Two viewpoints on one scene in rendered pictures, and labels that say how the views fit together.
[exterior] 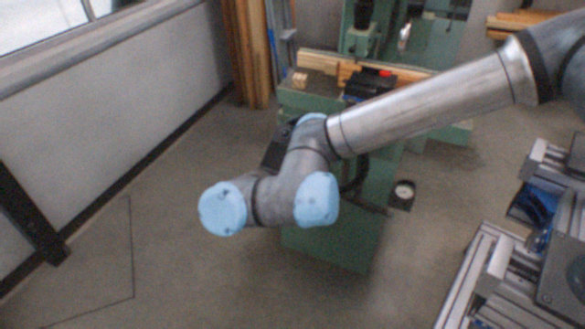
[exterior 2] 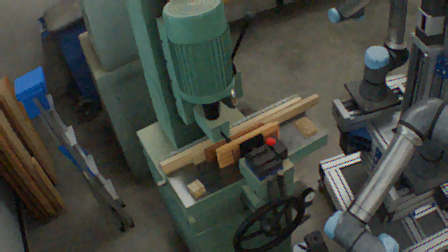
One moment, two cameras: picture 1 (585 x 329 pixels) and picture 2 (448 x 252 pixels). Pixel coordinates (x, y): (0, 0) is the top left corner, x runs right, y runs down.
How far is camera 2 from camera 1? 0.80 m
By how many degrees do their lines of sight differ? 33
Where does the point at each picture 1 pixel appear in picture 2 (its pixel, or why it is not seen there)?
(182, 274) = not seen: outside the picture
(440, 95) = (398, 167)
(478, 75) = (406, 150)
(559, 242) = not seen: hidden behind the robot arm
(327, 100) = (232, 187)
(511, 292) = (404, 198)
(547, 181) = (356, 123)
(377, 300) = not seen: outside the picture
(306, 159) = (369, 239)
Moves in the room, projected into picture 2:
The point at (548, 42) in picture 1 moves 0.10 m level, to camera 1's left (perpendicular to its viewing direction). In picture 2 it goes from (420, 127) to (410, 151)
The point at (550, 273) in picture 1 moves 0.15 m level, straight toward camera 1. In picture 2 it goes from (411, 178) to (418, 208)
